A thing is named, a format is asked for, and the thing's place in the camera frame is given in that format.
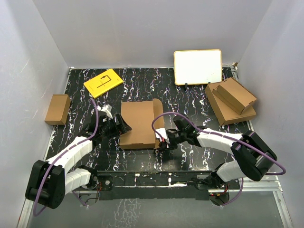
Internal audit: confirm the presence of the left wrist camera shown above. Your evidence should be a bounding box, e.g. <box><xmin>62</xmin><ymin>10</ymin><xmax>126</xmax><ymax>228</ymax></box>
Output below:
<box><xmin>98</xmin><ymin>104</ymin><xmax>113</xmax><ymax>119</ymax></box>

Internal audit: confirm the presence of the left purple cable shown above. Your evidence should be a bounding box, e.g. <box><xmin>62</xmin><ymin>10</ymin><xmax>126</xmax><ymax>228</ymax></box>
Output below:
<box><xmin>32</xmin><ymin>98</ymin><xmax>100</xmax><ymax>217</ymax></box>

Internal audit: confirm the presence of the cardboard box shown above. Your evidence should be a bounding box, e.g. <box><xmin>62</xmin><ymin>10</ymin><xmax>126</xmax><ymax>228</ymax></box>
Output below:
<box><xmin>119</xmin><ymin>98</ymin><xmax>163</xmax><ymax>150</ymax></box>
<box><xmin>205</xmin><ymin>83</ymin><xmax>256</xmax><ymax>126</ymax></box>
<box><xmin>212</xmin><ymin>77</ymin><xmax>257</xmax><ymax>114</ymax></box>
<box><xmin>45</xmin><ymin>94</ymin><xmax>71</xmax><ymax>125</ymax></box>

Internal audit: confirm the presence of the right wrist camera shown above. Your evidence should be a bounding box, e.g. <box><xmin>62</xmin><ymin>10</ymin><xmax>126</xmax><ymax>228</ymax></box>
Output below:
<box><xmin>154</xmin><ymin>128</ymin><xmax>169</xmax><ymax>144</ymax></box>

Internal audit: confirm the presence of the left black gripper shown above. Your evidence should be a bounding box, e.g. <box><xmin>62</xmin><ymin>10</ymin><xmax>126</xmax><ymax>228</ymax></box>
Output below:
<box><xmin>100</xmin><ymin>114</ymin><xmax>132</xmax><ymax>139</ymax></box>

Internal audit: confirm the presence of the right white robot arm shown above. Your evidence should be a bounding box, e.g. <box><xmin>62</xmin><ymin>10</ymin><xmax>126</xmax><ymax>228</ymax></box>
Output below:
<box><xmin>160</xmin><ymin>115</ymin><xmax>277</xmax><ymax>189</ymax></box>

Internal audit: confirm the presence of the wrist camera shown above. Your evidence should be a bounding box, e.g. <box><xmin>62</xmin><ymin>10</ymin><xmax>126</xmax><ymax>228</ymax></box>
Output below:
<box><xmin>98</xmin><ymin>104</ymin><xmax>113</xmax><ymax>119</ymax></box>
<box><xmin>154</xmin><ymin>128</ymin><xmax>169</xmax><ymax>144</ymax></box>

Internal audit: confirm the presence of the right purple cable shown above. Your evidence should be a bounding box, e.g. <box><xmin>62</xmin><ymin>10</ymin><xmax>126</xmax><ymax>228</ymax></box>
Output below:
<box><xmin>151</xmin><ymin>111</ymin><xmax>287</xmax><ymax>207</ymax></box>

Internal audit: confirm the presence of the white board yellow frame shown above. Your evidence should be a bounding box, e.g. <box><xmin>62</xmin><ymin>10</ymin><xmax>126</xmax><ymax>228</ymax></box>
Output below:
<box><xmin>173</xmin><ymin>49</ymin><xmax>222</xmax><ymax>86</ymax></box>

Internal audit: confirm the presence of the purple cable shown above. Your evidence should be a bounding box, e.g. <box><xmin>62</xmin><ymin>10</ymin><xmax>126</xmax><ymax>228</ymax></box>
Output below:
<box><xmin>151</xmin><ymin>111</ymin><xmax>287</xmax><ymax>207</ymax></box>
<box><xmin>32</xmin><ymin>98</ymin><xmax>100</xmax><ymax>217</ymax></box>

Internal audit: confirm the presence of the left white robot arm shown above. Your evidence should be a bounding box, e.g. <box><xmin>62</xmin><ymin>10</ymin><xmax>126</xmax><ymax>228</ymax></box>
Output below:
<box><xmin>25</xmin><ymin>111</ymin><xmax>132</xmax><ymax>209</ymax></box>

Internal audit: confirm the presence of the yellow pad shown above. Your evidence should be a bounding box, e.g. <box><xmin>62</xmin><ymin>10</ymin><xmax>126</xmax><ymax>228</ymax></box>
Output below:
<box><xmin>84</xmin><ymin>69</ymin><xmax>124</xmax><ymax>99</ymax></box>

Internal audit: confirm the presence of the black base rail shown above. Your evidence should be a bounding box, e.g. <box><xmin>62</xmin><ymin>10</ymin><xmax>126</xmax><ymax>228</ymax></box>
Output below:
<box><xmin>71</xmin><ymin>170</ymin><xmax>240</xmax><ymax>206</ymax></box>

